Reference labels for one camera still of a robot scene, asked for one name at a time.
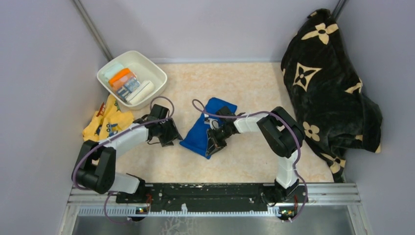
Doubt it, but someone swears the orange rolled towel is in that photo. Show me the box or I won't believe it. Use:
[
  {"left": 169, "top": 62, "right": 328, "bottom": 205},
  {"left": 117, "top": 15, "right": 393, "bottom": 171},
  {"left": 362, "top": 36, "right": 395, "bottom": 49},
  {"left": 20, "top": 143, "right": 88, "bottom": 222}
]
[{"left": 108, "top": 68, "right": 136, "bottom": 91}]

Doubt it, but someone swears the yellow cartoon print towel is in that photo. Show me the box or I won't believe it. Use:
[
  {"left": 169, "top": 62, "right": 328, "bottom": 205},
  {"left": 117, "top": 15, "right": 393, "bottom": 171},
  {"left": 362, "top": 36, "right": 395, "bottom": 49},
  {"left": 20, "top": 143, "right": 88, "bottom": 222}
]
[{"left": 82, "top": 94, "right": 134, "bottom": 141}]

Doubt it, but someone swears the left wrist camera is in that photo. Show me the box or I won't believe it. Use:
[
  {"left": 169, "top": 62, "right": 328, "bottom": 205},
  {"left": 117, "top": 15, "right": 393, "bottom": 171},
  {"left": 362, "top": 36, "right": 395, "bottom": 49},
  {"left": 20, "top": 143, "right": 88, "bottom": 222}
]
[{"left": 147, "top": 104, "right": 169, "bottom": 121}]

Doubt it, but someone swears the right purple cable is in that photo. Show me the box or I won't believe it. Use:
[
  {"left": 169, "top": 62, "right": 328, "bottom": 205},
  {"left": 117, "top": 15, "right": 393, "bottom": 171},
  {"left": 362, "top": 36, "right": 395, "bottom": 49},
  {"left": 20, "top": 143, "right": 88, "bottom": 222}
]
[{"left": 192, "top": 98, "right": 309, "bottom": 223}]

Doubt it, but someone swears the black floral pattern blanket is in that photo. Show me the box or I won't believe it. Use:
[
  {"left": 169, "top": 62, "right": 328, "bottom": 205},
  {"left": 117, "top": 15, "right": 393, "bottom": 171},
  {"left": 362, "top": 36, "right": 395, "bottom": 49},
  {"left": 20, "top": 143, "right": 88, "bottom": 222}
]
[{"left": 280, "top": 8, "right": 383, "bottom": 183}]

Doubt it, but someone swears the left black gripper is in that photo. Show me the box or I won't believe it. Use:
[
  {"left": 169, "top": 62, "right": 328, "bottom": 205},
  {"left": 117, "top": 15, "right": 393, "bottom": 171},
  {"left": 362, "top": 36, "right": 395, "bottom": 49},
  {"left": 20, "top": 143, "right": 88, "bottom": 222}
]
[{"left": 158, "top": 117, "right": 183, "bottom": 147}]

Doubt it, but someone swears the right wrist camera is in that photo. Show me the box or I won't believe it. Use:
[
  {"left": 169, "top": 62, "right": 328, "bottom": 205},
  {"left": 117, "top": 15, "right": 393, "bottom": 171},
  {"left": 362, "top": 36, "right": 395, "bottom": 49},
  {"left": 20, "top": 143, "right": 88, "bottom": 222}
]
[{"left": 203, "top": 106, "right": 235, "bottom": 129}]

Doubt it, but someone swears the rabbit print striped towel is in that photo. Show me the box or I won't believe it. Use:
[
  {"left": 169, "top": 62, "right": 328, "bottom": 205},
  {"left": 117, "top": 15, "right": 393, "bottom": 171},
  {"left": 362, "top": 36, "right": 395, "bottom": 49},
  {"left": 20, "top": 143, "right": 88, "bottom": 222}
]
[{"left": 115, "top": 78, "right": 140, "bottom": 101}]

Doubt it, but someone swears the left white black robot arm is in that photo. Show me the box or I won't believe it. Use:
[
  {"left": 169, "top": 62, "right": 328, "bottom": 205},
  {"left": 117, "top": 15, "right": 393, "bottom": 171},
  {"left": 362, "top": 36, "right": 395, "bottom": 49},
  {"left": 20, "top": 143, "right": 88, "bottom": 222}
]
[{"left": 71, "top": 118, "right": 183, "bottom": 203}]

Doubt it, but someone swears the white square plastic basin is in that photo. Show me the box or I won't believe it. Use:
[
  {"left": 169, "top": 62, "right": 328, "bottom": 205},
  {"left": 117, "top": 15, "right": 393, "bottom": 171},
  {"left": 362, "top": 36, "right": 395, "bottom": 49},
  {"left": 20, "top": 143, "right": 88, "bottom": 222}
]
[{"left": 96, "top": 50, "right": 168, "bottom": 110}]

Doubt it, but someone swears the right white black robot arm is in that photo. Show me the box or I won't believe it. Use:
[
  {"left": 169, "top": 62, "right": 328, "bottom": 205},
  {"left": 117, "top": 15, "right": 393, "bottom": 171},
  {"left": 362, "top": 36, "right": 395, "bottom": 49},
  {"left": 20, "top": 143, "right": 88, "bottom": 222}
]
[{"left": 205, "top": 106, "right": 305, "bottom": 202}]

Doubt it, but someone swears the blue towel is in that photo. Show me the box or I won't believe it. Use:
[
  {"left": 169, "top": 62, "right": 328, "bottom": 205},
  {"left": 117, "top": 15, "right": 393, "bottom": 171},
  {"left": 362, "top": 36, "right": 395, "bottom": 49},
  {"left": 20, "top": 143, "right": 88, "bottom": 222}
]
[{"left": 179, "top": 97, "right": 237, "bottom": 160}]

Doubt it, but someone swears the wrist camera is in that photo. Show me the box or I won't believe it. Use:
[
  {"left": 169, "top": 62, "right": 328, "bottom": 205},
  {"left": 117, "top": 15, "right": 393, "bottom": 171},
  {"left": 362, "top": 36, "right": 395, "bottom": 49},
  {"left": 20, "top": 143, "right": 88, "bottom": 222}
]
[
  {"left": 147, "top": 104, "right": 169, "bottom": 121},
  {"left": 203, "top": 106, "right": 235, "bottom": 129}
]

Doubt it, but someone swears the light green rolled towel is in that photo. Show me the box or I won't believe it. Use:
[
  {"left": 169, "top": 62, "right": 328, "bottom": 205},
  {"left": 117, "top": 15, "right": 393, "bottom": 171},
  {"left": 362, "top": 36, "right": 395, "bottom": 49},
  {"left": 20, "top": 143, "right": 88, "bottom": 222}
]
[{"left": 102, "top": 63, "right": 125, "bottom": 82}]

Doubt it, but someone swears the aluminium frame rail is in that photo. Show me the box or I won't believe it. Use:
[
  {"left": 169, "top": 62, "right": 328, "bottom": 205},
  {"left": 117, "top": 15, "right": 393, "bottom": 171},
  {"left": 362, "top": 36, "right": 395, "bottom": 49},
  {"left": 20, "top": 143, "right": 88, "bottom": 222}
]
[{"left": 67, "top": 183, "right": 361, "bottom": 217}]

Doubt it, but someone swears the cream white towel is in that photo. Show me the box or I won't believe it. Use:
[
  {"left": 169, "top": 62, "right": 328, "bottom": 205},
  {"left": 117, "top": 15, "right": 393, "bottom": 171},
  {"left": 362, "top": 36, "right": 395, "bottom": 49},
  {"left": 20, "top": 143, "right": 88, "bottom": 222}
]
[{"left": 126, "top": 80, "right": 155, "bottom": 105}]

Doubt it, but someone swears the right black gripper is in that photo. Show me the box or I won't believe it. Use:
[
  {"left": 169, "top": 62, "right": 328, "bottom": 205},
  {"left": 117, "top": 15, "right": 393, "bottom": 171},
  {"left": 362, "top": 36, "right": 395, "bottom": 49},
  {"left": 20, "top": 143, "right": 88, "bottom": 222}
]
[{"left": 206, "top": 123, "right": 231, "bottom": 157}]

